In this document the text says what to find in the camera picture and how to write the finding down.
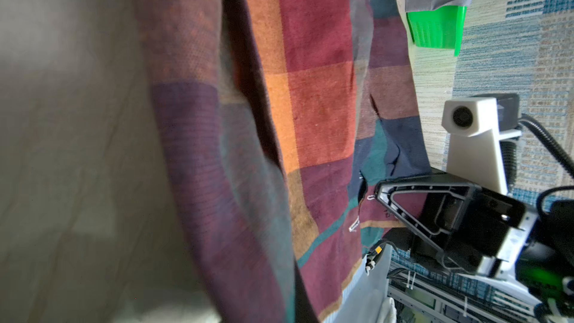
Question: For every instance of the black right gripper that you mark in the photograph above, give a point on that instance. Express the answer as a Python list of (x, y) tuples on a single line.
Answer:
[(457, 226)]

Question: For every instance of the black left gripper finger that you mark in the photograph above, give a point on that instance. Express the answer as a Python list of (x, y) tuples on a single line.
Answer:
[(304, 312)]

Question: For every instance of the multicolour plaid long sleeve shirt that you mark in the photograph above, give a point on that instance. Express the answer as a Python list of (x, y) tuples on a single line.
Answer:
[(277, 119)]

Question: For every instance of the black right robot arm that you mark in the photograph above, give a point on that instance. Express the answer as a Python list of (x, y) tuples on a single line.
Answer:
[(544, 268)]

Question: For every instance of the green plastic basket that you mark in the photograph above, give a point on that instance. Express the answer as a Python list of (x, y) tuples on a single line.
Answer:
[(438, 29)]

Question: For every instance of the aluminium mounting rail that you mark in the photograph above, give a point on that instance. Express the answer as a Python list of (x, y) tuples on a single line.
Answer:
[(422, 296)]

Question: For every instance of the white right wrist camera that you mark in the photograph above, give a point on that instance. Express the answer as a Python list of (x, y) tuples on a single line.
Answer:
[(478, 126)]

